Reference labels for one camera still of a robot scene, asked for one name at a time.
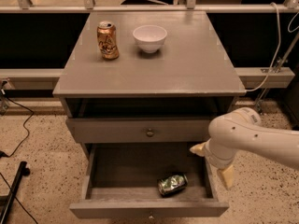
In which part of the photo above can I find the white ceramic bowl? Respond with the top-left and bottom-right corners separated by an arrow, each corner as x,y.
133,25 -> 167,54

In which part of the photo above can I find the closed grey top drawer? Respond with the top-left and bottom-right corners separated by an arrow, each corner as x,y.
66,119 -> 210,144

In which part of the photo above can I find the green soda can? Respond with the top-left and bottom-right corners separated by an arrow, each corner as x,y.
157,174 -> 188,197

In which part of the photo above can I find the metal railing frame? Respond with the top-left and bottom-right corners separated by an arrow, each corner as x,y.
0,0 -> 299,91

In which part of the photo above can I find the gold soda can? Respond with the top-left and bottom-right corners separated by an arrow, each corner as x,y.
97,21 -> 119,60

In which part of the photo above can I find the open grey middle drawer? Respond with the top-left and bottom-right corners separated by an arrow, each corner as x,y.
70,142 -> 229,218

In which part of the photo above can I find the white cable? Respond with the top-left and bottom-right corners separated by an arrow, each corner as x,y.
245,2 -> 282,93

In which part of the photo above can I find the black stand leg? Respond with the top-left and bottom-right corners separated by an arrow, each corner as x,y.
0,161 -> 30,224

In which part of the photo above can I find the black floor cable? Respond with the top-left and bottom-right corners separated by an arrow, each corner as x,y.
0,89 -> 35,159

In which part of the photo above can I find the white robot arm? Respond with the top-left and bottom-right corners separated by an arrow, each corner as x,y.
190,107 -> 299,189

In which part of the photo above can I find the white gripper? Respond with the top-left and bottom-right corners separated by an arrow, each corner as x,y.
190,139 -> 236,189

